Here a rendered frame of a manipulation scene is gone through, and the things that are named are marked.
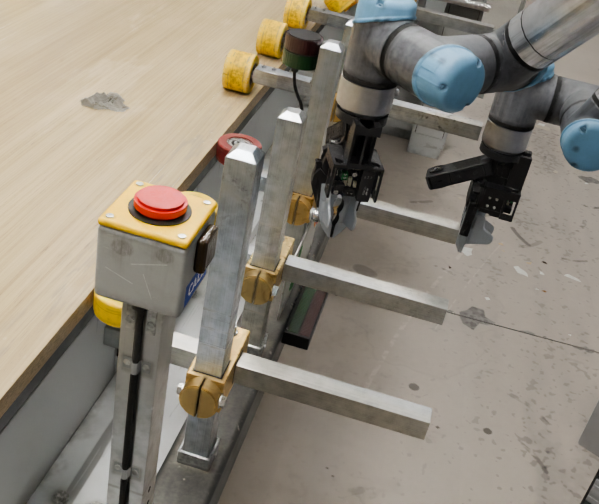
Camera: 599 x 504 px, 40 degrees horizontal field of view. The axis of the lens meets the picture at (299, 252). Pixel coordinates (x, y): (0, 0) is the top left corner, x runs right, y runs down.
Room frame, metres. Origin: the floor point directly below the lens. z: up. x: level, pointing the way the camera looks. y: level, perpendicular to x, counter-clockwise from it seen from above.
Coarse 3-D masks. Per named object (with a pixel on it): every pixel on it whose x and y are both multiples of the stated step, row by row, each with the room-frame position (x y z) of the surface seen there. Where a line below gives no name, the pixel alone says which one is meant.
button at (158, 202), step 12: (144, 192) 0.54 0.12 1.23; (156, 192) 0.54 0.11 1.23; (168, 192) 0.54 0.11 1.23; (180, 192) 0.55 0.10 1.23; (144, 204) 0.52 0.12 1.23; (156, 204) 0.52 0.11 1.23; (168, 204) 0.53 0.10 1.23; (180, 204) 0.53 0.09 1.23; (156, 216) 0.52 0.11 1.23; (168, 216) 0.52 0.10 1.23
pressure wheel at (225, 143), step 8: (224, 136) 1.36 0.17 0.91; (232, 136) 1.37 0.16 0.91; (240, 136) 1.37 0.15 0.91; (248, 136) 1.38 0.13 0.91; (224, 144) 1.33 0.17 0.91; (232, 144) 1.34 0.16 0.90; (256, 144) 1.35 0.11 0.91; (216, 152) 1.33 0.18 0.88; (224, 152) 1.31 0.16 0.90; (224, 160) 1.31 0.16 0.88
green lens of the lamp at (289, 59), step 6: (282, 54) 1.29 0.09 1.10; (288, 54) 1.27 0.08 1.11; (294, 54) 1.27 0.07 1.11; (282, 60) 1.28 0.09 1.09; (288, 60) 1.27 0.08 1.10; (294, 60) 1.27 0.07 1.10; (300, 60) 1.27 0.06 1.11; (306, 60) 1.27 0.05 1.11; (312, 60) 1.27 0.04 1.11; (288, 66) 1.27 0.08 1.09; (294, 66) 1.27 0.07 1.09; (300, 66) 1.27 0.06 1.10; (306, 66) 1.27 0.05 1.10; (312, 66) 1.28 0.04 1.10
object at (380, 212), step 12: (264, 180) 1.32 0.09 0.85; (336, 204) 1.31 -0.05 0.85; (360, 204) 1.30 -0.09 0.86; (372, 204) 1.31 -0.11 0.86; (384, 204) 1.32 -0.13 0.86; (360, 216) 1.30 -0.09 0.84; (372, 216) 1.30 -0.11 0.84; (384, 216) 1.30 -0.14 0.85; (396, 216) 1.29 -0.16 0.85; (408, 216) 1.29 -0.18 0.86; (420, 216) 1.30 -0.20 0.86; (432, 216) 1.31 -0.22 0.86; (408, 228) 1.29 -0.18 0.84; (420, 228) 1.29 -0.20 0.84; (432, 228) 1.29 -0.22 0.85; (444, 228) 1.28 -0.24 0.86; (456, 228) 1.29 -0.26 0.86; (444, 240) 1.28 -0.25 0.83
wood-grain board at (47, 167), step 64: (0, 0) 1.84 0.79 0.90; (64, 0) 1.93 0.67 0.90; (128, 0) 2.04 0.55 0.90; (192, 0) 2.15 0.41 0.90; (256, 0) 2.27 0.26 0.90; (320, 0) 2.41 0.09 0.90; (0, 64) 1.48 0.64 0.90; (64, 64) 1.55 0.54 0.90; (128, 64) 1.62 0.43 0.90; (192, 64) 1.69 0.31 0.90; (0, 128) 1.22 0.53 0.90; (64, 128) 1.27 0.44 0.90; (128, 128) 1.32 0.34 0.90; (192, 128) 1.38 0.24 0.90; (0, 192) 1.03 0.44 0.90; (64, 192) 1.06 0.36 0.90; (0, 256) 0.87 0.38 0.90; (64, 256) 0.90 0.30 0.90; (0, 320) 0.75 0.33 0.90; (64, 320) 0.77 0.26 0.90; (0, 384) 0.65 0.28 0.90
